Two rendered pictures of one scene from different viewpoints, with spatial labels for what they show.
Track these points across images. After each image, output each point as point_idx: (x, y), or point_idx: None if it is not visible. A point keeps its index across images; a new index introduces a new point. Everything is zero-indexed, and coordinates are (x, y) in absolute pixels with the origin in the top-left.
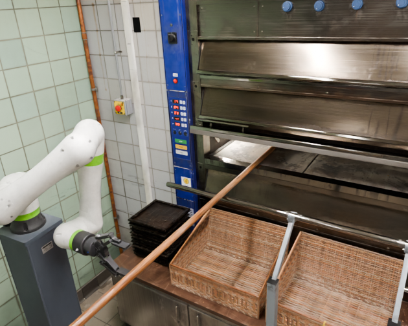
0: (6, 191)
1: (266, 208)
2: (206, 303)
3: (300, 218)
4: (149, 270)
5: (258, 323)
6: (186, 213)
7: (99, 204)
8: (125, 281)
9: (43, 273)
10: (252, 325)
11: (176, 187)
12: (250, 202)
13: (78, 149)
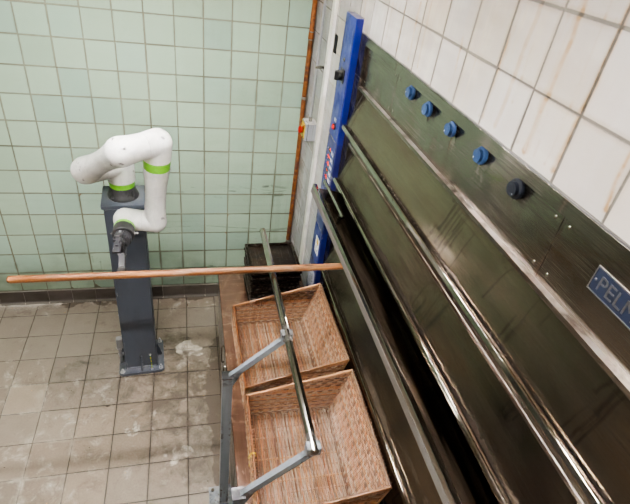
0: (82, 158)
1: (279, 309)
2: (231, 361)
3: (285, 340)
4: (235, 301)
5: (239, 411)
6: (295, 273)
7: (157, 209)
8: (92, 276)
9: None
10: (233, 407)
11: (261, 238)
12: (278, 295)
13: (109, 151)
